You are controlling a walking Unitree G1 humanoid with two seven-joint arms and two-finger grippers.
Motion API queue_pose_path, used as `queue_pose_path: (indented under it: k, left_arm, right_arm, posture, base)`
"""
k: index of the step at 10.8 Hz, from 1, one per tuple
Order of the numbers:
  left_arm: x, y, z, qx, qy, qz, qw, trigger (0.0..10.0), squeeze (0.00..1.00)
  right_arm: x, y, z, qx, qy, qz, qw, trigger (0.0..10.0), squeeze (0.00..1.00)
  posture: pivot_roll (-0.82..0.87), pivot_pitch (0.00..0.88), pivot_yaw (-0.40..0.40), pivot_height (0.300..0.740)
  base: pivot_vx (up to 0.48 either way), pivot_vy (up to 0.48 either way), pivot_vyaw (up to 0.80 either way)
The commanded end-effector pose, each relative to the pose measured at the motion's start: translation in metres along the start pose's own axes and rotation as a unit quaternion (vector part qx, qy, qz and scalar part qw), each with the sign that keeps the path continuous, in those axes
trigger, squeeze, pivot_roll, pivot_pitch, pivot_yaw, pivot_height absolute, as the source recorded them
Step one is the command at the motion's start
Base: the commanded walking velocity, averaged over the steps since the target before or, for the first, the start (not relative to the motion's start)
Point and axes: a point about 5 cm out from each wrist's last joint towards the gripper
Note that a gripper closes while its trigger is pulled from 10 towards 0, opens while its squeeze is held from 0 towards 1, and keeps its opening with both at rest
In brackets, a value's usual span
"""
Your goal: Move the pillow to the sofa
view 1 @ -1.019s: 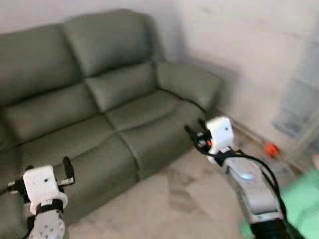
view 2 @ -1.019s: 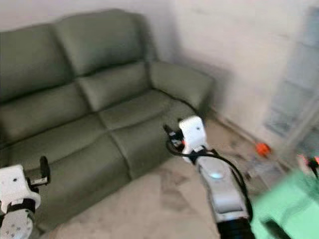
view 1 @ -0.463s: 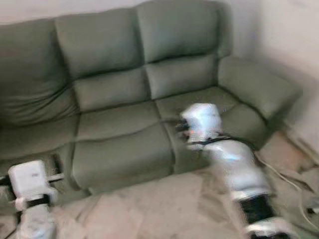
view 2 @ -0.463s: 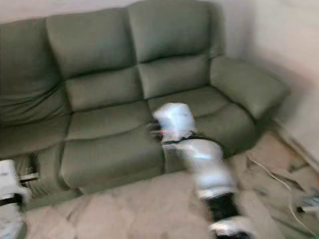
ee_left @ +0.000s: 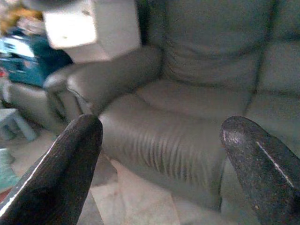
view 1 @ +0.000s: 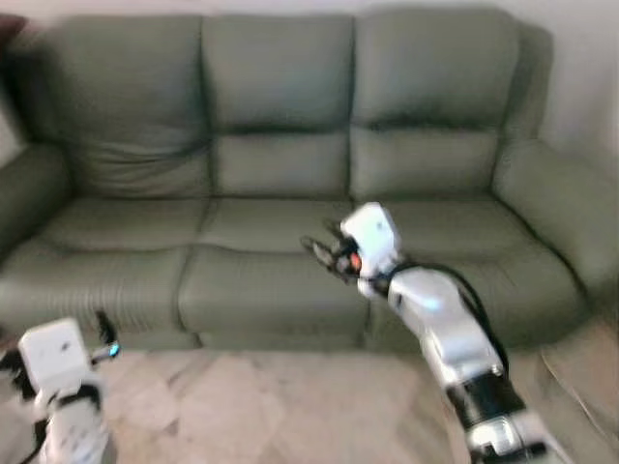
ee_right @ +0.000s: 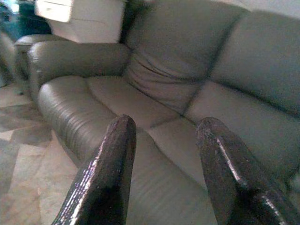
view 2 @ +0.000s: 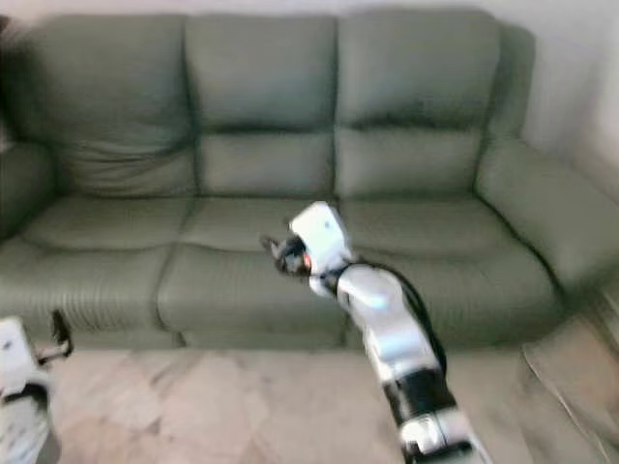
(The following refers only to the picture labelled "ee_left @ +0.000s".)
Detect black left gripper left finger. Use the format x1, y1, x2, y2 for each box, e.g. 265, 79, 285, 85
0, 114, 104, 225

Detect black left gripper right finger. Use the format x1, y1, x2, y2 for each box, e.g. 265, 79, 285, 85
220, 115, 300, 225

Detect teal dotted pillow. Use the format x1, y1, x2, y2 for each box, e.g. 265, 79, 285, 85
0, 149, 21, 193

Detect grey-green leather sofa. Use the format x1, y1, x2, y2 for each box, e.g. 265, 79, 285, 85
7, 0, 300, 225

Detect light blue plastic child chair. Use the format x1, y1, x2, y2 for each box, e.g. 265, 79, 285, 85
0, 109, 38, 143

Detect blue fabric bag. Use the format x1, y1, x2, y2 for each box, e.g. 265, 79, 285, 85
0, 27, 73, 87

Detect white printer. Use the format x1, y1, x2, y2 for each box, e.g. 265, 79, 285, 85
43, 0, 141, 64

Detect yellow and white clothes heap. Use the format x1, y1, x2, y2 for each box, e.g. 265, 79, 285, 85
0, 4, 44, 33

